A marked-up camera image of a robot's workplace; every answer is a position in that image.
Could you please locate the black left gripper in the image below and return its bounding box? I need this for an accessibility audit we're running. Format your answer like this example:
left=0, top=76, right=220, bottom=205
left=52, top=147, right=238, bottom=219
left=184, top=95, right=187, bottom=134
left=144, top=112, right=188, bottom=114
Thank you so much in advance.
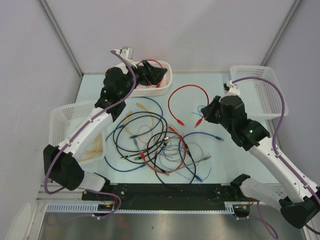
left=118, top=60, right=166, bottom=100

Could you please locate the white basket top centre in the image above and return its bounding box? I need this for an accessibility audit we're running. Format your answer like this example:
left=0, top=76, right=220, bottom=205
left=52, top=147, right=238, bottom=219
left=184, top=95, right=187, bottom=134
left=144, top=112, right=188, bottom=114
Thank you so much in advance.
left=129, top=59, right=173, bottom=98

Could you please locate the white basket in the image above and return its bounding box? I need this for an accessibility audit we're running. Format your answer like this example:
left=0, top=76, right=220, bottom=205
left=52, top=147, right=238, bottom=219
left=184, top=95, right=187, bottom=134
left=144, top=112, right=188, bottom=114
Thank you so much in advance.
left=230, top=65, right=282, bottom=120
left=129, top=59, right=173, bottom=98
left=48, top=101, right=105, bottom=166

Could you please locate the white basket right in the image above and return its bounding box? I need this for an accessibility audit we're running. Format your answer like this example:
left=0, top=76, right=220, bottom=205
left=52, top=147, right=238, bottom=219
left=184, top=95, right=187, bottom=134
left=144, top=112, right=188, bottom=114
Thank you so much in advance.
left=230, top=65, right=282, bottom=120

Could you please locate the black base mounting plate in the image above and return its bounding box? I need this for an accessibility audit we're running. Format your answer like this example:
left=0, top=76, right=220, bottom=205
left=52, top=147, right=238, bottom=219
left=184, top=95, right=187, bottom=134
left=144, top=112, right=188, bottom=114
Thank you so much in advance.
left=81, top=183, right=252, bottom=212

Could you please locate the white basket left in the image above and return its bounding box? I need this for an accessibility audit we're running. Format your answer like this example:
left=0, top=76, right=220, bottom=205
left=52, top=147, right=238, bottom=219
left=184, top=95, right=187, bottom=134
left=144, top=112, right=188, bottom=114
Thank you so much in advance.
left=48, top=101, right=105, bottom=166

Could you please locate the thin blue wire coil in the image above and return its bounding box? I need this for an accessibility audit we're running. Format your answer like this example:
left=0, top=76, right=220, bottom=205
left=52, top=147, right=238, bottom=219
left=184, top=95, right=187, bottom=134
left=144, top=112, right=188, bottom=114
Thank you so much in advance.
left=191, top=104, right=210, bottom=118

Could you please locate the thin red wire in basket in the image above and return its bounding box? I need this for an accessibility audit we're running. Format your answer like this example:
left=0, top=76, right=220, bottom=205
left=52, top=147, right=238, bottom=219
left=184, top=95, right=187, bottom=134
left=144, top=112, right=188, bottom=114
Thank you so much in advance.
left=143, top=78, right=167, bottom=89

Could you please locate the blue ethernet cable right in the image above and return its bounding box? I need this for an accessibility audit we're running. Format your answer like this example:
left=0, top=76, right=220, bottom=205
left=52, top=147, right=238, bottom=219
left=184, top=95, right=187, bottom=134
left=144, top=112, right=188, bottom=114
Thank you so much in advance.
left=174, top=132, right=224, bottom=182

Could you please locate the blue ethernet cable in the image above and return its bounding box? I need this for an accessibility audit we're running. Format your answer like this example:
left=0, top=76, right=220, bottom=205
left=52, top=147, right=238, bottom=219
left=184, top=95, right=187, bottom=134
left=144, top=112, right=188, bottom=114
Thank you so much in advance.
left=104, top=96, right=165, bottom=173
left=174, top=132, right=224, bottom=182

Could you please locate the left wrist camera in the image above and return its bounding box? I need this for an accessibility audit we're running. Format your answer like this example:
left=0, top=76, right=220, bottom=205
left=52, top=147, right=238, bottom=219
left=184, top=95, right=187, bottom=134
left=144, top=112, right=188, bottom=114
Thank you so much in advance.
left=111, top=46, right=138, bottom=69

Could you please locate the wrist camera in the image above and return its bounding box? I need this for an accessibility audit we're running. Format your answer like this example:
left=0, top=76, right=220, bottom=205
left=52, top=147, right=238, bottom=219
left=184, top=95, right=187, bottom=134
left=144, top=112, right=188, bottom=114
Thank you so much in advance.
left=111, top=46, right=138, bottom=69
left=223, top=81, right=241, bottom=97

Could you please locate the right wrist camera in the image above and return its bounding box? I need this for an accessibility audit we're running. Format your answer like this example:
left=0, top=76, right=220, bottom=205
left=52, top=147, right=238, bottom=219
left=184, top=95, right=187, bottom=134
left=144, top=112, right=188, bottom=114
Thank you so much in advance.
left=223, top=81, right=241, bottom=97

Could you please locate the yellow ethernet cable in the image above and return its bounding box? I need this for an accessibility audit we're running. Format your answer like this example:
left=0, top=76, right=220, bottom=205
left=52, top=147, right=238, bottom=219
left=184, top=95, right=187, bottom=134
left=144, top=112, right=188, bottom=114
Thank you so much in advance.
left=123, top=102, right=155, bottom=136

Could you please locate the black cable large loop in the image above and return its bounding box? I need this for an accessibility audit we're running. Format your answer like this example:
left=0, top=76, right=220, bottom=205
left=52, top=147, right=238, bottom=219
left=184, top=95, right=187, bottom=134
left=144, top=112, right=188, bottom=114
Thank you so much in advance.
left=147, top=132, right=205, bottom=191

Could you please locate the grey ethernet cable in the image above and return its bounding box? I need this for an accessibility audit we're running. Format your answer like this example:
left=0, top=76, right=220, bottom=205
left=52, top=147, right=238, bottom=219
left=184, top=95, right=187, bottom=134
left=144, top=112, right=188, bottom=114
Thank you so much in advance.
left=131, top=139, right=212, bottom=174

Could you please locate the blue ethernet cable left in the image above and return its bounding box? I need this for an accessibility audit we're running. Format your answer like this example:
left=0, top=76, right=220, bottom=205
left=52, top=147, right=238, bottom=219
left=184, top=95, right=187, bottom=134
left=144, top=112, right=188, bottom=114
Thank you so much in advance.
left=104, top=96, right=165, bottom=173

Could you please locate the black cable coil left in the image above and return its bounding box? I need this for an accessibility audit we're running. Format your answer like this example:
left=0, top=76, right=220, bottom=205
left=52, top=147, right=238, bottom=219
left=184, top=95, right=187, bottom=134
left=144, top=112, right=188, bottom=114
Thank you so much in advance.
left=112, top=111, right=169, bottom=164

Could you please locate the yellow cable in left basket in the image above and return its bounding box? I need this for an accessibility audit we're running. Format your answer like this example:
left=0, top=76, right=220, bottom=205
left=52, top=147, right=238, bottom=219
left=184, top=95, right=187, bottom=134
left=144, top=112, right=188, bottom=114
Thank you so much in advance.
left=79, top=133, right=104, bottom=162

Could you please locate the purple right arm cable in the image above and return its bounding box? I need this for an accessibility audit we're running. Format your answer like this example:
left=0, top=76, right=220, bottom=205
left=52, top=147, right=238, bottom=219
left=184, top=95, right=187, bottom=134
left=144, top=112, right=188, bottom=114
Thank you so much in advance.
left=231, top=76, right=320, bottom=196

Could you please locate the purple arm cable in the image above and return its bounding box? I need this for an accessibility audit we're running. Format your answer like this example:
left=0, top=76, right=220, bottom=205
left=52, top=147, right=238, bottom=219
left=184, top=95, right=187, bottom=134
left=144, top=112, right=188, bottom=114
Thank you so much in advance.
left=43, top=49, right=138, bottom=195
left=231, top=76, right=320, bottom=196

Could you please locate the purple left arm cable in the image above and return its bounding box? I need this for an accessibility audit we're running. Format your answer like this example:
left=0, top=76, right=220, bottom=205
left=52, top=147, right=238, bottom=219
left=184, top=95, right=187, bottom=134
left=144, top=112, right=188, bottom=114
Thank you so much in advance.
left=43, top=49, right=138, bottom=195

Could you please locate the white slotted cable duct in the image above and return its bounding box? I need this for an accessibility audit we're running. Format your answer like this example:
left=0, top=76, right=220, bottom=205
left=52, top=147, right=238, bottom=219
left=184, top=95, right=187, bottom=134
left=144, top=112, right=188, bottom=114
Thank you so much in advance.
left=46, top=202, right=245, bottom=215

